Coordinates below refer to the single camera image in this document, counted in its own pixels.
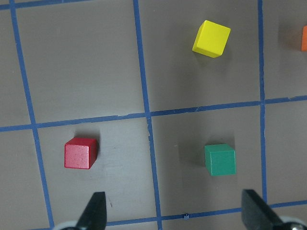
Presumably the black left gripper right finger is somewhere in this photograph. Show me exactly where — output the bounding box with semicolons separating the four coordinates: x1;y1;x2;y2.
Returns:
241;189;284;230

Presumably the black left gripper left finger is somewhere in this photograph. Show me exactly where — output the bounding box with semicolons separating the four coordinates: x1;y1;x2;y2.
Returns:
76;192;106;230

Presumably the orange wooden block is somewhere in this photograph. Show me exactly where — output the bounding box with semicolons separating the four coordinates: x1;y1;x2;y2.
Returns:
301;25;307;52

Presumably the green wooden block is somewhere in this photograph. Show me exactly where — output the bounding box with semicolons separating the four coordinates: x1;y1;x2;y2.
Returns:
204;144;236;176

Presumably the red wooden block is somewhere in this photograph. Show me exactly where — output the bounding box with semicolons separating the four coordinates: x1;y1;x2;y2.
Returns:
64;138;98;170

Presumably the yellow wooden block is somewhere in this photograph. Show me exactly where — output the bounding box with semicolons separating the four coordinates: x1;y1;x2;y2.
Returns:
192;20;231;58

